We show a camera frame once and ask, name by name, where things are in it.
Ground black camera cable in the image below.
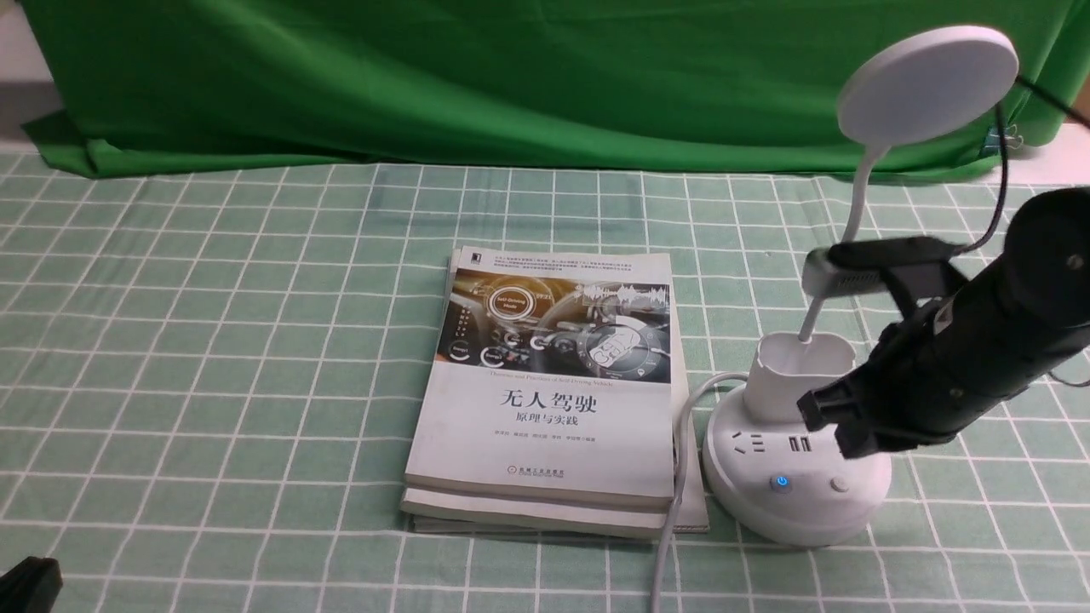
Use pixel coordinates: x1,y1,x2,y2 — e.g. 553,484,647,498
954,75,1090,256

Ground top self-driving textbook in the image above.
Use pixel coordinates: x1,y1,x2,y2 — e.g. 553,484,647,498
404,247,675,512

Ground green backdrop cloth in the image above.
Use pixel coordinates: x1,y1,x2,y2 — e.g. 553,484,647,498
22,1,1087,179

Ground blue binder clip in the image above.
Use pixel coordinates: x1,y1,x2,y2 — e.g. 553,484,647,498
980,125,1024,157

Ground green checked tablecloth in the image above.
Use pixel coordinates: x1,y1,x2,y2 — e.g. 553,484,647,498
1,152,1089,612

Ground white lamp power cable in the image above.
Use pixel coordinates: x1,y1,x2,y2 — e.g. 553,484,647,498
649,371,750,613

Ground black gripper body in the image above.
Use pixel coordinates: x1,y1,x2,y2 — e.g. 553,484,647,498
862,295,1036,449

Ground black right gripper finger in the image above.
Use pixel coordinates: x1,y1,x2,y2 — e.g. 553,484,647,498
835,418,916,461

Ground white desk lamp with socket base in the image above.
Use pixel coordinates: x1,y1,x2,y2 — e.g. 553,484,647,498
702,25,1019,546

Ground bottom grey paperback book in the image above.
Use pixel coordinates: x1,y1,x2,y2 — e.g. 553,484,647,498
399,255,709,540

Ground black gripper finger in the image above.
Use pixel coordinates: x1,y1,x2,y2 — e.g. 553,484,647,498
797,373,876,432

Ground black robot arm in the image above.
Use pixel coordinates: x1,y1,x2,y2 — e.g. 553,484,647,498
797,187,1089,459

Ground black object bottom left corner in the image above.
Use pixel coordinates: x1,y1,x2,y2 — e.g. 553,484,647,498
1,556,63,613

